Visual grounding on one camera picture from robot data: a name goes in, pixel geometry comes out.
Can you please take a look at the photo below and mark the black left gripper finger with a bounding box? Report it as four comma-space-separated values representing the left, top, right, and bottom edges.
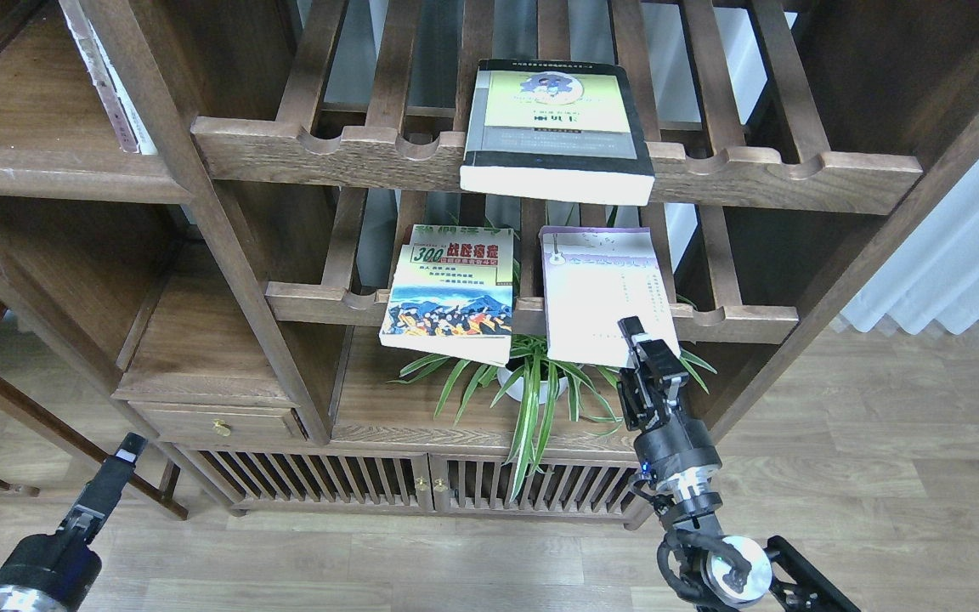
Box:
71, 433, 148, 538

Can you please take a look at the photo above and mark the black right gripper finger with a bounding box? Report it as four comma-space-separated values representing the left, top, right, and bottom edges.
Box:
618, 316, 681, 371

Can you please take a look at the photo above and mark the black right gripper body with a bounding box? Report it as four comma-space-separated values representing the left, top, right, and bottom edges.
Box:
619, 353, 722, 496

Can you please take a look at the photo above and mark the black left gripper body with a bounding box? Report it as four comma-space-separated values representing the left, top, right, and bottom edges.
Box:
0, 510, 104, 611

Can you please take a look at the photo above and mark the pale lilac white book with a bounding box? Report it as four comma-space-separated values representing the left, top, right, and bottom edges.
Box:
540, 226, 681, 367

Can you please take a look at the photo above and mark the green blue illustrated book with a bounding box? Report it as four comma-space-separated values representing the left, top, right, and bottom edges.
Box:
378, 224, 514, 366

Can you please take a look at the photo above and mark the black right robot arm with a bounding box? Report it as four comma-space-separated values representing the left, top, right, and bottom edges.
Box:
618, 317, 855, 611

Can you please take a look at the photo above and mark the white standing book on shelf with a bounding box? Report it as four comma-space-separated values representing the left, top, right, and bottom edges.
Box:
59, 1, 158, 155

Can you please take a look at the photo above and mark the green spider plant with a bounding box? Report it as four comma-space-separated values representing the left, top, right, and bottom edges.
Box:
389, 204, 719, 504

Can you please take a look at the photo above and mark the brass drawer knob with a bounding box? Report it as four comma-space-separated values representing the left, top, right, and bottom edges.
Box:
212, 419, 232, 437

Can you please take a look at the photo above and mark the white plant pot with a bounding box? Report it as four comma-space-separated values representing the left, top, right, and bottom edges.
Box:
497, 364, 571, 405

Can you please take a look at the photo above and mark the yellow grey thick book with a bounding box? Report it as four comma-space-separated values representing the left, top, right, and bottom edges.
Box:
459, 59, 655, 207

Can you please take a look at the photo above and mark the dark wooden bookshelf unit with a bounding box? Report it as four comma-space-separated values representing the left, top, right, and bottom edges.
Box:
0, 1, 979, 528

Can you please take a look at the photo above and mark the white curtain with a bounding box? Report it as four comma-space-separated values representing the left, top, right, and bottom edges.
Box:
838, 160, 979, 334

